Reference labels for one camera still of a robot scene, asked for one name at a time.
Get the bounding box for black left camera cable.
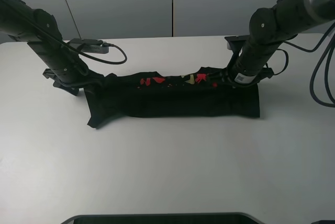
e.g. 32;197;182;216
0;0;128;65

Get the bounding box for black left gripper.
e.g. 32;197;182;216
43;69;104;96

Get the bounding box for black printed t-shirt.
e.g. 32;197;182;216
85;67;260;128

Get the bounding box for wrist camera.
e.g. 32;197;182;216
225;35;249;52
68;38;109;54

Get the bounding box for black camera cable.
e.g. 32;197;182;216
0;0;128;65
271;0;335;108

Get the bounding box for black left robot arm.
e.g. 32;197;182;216
1;0;104;95

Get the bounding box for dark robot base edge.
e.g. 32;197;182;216
64;212;261;224

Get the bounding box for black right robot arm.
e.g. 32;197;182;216
216;0;334;87

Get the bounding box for black right camera cable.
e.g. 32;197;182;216
271;0;335;108

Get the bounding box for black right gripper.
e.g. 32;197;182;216
220;68;274;88

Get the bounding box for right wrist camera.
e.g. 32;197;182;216
225;35;249;52

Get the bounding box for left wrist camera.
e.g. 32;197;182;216
68;38;109;54

